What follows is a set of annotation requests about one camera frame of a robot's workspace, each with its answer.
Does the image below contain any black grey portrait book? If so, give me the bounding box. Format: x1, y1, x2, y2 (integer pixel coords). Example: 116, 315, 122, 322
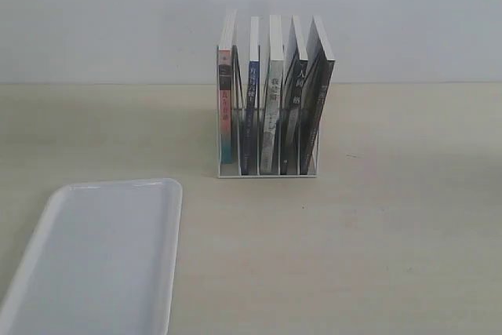
280, 16, 308, 175

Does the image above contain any grey white spine book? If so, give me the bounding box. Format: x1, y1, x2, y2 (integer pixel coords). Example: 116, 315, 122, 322
260, 15, 284, 174

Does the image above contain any white wire book rack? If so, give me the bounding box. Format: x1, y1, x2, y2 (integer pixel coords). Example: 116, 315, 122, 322
216, 46, 322, 179

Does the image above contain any blue moon cover book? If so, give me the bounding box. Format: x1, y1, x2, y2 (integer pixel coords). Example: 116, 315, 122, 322
241, 16, 260, 175

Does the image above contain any pink teal cover book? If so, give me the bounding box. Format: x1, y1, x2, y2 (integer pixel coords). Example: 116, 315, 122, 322
217, 9, 237, 164

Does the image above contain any white plastic tray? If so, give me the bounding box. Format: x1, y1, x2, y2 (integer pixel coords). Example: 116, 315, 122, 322
1, 178, 183, 334

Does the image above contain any dark brown gold-leaf book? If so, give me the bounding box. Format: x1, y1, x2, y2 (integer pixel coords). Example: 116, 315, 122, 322
299, 15, 336, 175

